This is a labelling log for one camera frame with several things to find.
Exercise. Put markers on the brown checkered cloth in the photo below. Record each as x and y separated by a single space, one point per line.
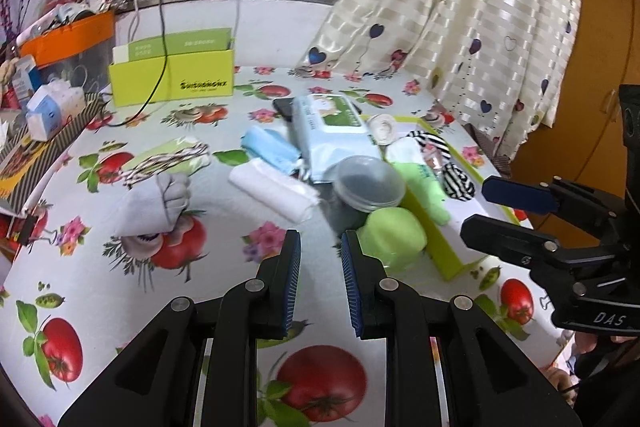
489 147

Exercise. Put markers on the cream heart pattern curtain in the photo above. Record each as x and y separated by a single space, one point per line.
497 65

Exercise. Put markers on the green striped packet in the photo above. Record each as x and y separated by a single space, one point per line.
183 155

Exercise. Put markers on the wooden cabinet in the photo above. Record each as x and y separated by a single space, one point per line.
585 144

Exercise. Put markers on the clear plastic round container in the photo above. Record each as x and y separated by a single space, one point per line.
361 185

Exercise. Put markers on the orange plastic bin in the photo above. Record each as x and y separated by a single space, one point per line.
70 39

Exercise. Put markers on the rolled white towel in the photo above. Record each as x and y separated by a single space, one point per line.
291 198

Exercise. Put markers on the white blue small box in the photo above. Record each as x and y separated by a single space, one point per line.
53 106

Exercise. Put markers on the lime green cardboard box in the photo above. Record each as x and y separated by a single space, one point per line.
173 67

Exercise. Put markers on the person's right hand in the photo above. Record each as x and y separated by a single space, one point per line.
626 348

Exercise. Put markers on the pale mint sock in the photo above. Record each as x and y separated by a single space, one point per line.
404 151

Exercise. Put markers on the black smartphone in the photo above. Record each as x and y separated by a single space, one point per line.
284 107

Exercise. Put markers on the black striped gift box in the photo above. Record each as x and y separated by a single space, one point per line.
25 163

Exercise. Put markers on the black mounted camera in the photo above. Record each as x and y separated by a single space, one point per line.
629 96

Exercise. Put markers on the wet wipes pack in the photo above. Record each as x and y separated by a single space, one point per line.
328 129

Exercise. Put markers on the green cloth with print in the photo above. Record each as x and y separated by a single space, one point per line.
427 190

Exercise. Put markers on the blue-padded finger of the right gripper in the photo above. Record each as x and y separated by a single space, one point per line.
533 199

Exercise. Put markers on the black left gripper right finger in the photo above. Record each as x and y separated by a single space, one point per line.
370 307

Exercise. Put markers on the beige striped cloth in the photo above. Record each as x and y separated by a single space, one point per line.
383 128

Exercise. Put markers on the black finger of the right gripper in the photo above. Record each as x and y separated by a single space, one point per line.
514 244

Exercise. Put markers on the white tray box green rim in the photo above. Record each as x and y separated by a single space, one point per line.
444 245

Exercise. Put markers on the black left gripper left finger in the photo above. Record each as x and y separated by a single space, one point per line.
280 275

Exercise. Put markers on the blue face mask pack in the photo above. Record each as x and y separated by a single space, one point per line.
271 147

